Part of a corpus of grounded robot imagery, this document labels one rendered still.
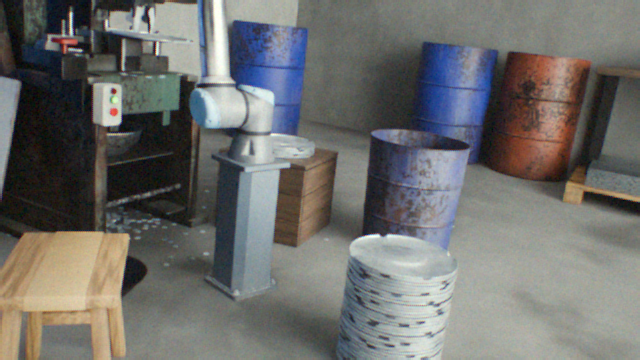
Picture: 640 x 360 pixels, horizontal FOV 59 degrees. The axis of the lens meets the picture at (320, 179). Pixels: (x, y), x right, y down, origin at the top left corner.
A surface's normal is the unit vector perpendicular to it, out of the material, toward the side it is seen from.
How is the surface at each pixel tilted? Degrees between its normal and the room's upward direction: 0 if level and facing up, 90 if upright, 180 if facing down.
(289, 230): 90
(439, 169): 92
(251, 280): 90
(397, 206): 92
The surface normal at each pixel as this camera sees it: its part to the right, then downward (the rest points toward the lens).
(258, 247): 0.69, 0.25
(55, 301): 0.25, 0.28
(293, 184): -0.37, 0.20
